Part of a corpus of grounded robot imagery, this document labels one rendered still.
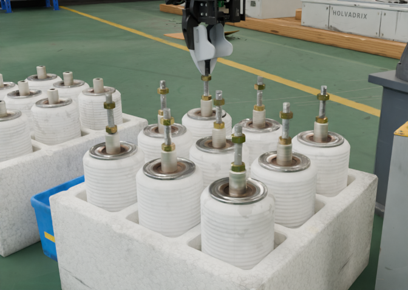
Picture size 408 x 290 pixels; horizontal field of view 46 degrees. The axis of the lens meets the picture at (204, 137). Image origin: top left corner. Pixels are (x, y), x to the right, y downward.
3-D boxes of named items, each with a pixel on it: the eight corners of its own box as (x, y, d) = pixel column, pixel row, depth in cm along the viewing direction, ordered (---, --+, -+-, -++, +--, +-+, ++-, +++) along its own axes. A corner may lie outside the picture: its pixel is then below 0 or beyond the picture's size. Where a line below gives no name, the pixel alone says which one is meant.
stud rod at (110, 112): (108, 141, 75) (104, 94, 72) (112, 139, 76) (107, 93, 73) (113, 142, 75) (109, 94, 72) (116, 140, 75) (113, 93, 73)
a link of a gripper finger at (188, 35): (187, 50, 85) (187, -1, 83) (181, 50, 86) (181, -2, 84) (207, 48, 88) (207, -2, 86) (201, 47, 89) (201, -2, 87)
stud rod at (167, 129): (172, 158, 69) (170, 107, 66) (172, 161, 68) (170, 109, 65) (165, 158, 69) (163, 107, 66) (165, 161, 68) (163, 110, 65)
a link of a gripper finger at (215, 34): (226, 77, 87) (224, 25, 84) (204, 73, 91) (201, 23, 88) (238, 74, 89) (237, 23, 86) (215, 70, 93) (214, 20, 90)
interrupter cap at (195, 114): (234, 118, 92) (234, 114, 92) (200, 124, 88) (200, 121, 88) (212, 108, 98) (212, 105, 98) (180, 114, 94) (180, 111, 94)
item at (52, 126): (69, 168, 115) (61, 94, 109) (94, 179, 109) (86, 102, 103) (33, 182, 108) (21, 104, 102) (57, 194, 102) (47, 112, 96)
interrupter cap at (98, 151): (106, 166, 71) (106, 162, 71) (79, 153, 76) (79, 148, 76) (147, 152, 76) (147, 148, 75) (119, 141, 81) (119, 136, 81)
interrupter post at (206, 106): (215, 116, 93) (215, 99, 92) (204, 118, 92) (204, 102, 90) (208, 113, 95) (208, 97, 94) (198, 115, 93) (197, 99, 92)
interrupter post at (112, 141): (111, 156, 74) (109, 136, 73) (102, 153, 76) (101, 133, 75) (124, 152, 76) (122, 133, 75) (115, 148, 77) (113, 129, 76)
